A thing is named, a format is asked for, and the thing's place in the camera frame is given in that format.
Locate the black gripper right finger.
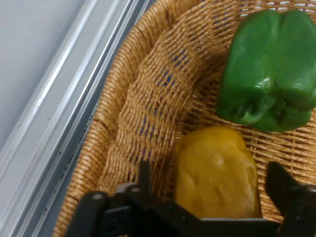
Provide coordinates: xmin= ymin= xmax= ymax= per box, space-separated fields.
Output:
xmin=265 ymin=161 xmax=316 ymax=237

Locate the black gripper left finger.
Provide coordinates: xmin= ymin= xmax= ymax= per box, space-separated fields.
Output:
xmin=65 ymin=160 xmax=173 ymax=237

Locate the yellow bell pepper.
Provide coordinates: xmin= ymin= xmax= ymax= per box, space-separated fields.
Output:
xmin=172 ymin=125 xmax=262 ymax=219

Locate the woven wicker basket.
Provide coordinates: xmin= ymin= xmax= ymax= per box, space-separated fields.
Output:
xmin=52 ymin=0 xmax=316 ymax=237

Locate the green bell pepper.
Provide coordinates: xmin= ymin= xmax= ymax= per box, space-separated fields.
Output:
xmin=216 ymin=9 xmax=316 ymax=133

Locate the aluminium frame rail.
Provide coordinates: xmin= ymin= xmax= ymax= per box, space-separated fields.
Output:
xmin=0 ymin=0 xmax=155 ymax=237

